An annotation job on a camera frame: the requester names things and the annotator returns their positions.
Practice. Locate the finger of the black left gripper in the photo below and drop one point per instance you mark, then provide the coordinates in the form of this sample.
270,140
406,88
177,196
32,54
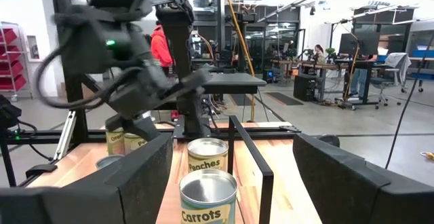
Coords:
135,127
193,79

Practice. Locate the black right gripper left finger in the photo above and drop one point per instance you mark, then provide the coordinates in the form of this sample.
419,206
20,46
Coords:
101,200

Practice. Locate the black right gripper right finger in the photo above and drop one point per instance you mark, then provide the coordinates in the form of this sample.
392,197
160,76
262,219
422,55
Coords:
356,200

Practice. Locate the yellow fruit label can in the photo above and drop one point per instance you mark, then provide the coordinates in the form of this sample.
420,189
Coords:
135,144

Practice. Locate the peaches label can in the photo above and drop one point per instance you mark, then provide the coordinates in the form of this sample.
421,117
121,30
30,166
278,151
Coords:
207,159

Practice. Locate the carrots label can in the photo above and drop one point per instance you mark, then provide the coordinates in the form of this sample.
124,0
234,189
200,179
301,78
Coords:
207,203

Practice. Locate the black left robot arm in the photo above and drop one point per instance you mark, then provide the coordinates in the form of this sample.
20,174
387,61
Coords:
178,40

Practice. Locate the black side desk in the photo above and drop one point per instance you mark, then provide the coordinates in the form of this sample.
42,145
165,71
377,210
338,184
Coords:
234,81

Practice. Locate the person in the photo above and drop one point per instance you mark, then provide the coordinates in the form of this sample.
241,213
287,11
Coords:
319,54
359,78
161,47

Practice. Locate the black floor mat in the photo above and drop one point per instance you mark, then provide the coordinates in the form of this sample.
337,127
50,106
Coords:
241,99
283,98

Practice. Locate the black computer tower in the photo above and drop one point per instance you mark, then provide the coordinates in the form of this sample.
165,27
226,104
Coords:
306,88

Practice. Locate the black box device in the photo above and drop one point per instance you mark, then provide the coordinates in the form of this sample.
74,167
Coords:
10,112

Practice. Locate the grey office chair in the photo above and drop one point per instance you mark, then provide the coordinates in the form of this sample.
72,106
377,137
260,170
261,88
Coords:
390,71

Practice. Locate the rack with red bins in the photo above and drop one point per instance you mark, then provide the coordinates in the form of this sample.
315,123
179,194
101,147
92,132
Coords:
12,64

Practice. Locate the black monitor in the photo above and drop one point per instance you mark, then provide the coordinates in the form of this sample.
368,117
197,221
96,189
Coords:
359,44

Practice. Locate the black aluminium rig frame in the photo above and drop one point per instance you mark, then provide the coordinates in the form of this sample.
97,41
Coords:
77,124

